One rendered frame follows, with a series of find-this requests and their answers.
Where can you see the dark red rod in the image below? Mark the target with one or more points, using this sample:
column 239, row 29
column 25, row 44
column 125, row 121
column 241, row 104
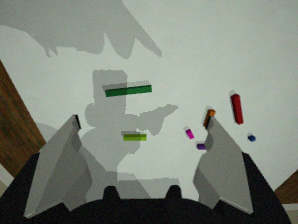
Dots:
column 236, row 103

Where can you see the orange rod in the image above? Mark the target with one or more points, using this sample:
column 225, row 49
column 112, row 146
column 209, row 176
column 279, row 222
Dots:
column 211, row 112

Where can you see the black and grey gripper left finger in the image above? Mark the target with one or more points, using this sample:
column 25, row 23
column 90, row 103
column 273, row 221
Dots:
column 53, row 181

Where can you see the dark purple rod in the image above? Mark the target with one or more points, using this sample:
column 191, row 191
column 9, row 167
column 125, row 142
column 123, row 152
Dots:
column 201, row 147

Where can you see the magenta rod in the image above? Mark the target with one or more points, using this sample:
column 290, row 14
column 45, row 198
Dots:
column 189, row 133

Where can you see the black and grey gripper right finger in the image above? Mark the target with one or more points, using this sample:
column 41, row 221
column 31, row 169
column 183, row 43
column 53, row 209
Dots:
column 229, row 182

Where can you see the small blue block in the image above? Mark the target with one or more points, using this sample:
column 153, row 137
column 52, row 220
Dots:
column 252, row 138

